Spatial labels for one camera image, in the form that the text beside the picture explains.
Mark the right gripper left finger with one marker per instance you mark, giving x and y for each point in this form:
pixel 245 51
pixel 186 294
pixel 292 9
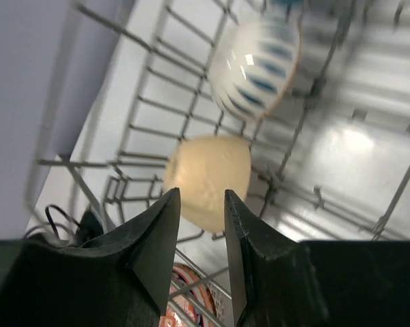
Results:
pixel 121 278

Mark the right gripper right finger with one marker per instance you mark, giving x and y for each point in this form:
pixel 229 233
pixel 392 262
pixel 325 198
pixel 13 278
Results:
pixel 276 281

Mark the yellow bowl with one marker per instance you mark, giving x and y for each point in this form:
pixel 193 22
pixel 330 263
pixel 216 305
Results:
pixel 203 168

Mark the plain blue bowl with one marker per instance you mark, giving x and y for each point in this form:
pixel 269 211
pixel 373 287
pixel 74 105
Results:
pixel 286 2

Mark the red patterned bowl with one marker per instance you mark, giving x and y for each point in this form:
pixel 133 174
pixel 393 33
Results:
pixel 195 303

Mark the grey wire dish rack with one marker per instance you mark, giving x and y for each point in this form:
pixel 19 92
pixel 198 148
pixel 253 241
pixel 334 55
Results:
pixel 334 165

